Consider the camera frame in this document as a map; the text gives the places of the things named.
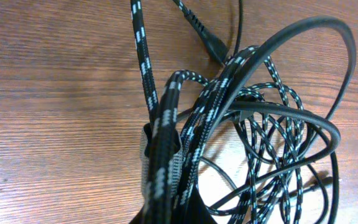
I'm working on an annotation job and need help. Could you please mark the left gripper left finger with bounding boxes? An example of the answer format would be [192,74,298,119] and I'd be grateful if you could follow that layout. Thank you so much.
[131,123,182,223]

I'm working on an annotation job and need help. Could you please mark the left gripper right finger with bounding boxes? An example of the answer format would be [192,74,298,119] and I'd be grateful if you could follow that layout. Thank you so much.
[183,185,217,224]

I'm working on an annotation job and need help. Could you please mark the braided black white cable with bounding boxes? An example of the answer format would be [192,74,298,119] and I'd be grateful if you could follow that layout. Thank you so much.
[129,0,306,224]

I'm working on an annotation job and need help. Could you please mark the thin black cable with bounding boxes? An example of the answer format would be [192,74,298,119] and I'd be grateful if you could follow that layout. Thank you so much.
[175,0,357,224]

